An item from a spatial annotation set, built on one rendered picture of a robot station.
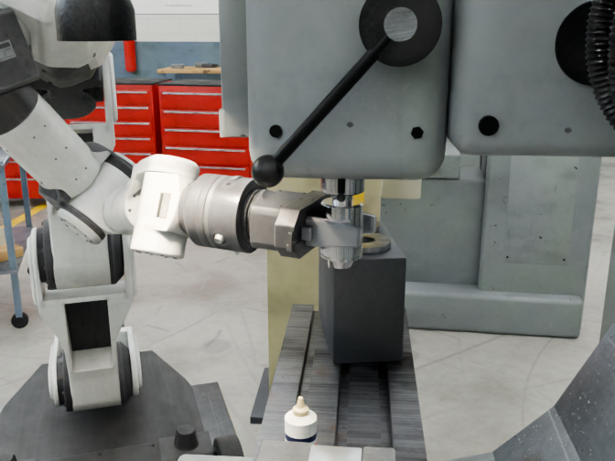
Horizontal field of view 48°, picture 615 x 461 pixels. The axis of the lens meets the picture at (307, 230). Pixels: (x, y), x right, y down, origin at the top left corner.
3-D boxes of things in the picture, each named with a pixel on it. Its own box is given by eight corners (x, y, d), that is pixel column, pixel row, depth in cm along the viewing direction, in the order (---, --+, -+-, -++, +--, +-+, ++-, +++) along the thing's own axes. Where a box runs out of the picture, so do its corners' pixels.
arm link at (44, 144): (67, 230, 113) (-36, 138, 97) (118, 171, 117) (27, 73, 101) (105, 251, 106) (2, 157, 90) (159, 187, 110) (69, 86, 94)
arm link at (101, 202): (143, 251, 95) (113, 249, 112) (189, 194, 98) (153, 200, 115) (80, 200, 91) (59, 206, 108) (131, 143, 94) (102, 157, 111)
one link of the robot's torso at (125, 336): (56, 377, 173) (49, 327, 169) (138, 366, 178) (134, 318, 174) (51, 421, 154) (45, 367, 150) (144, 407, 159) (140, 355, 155)
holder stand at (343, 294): (331, 364, 117) (333, 251, 112) (318, 312, 138) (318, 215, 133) (403, 361, 118) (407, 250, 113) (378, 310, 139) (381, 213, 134)
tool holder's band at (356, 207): (353, 203, 80) (353, 195, 79) (370, 213, 75) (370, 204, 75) (315, 206, 78) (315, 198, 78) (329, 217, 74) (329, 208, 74)
